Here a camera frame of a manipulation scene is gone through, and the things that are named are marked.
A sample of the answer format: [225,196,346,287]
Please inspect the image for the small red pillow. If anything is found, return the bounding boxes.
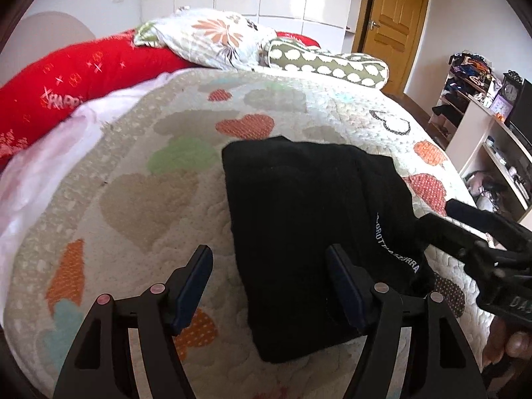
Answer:
[274,31,321,48]

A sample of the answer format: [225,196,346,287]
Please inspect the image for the black ornate clock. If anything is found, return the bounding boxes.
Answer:
[501,71,522,102]

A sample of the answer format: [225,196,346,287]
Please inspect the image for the heart-print quilt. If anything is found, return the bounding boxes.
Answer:
[4,66,499,399]

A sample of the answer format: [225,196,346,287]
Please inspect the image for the beige round headboard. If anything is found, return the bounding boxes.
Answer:
[0,12,94,88]

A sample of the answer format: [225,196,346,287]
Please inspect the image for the black pants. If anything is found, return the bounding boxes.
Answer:
[221,135,437,364]

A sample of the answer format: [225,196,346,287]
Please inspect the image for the pile of clothes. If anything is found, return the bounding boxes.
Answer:
[432,52,499,117]

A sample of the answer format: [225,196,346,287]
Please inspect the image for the person's right hand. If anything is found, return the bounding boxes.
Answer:
[484,318,532,370]

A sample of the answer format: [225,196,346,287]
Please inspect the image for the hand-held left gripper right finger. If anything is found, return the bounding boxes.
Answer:
[325,244,487,399]

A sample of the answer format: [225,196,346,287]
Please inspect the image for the large red pillow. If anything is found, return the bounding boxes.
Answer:
[0,29,196,171]

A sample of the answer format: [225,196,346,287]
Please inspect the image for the assorted shelf knickknacks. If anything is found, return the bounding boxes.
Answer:
[463,135,532,212]

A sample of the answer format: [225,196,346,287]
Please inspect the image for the white shelf unit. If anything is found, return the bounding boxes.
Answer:
[428,70,532,225]

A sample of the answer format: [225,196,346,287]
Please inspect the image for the black television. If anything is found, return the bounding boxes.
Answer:
[509,77,532,142]

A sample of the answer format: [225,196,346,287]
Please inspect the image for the green dotted bolster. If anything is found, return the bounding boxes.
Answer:
[262,37,389,90]

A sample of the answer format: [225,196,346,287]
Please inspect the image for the wooden door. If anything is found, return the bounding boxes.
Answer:
[351,0,431,96]

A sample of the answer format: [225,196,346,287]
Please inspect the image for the floral pillow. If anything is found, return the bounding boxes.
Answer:
[133,8,277,71]

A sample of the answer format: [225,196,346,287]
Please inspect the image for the pale pink bed sheet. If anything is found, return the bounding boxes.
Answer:
[0,70,175,312]

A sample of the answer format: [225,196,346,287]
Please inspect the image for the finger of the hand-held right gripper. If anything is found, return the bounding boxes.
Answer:
[418,213,490,260]
[447,199,522,242]

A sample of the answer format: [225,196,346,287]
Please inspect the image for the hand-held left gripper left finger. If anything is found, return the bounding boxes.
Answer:
[52,244,214,399]

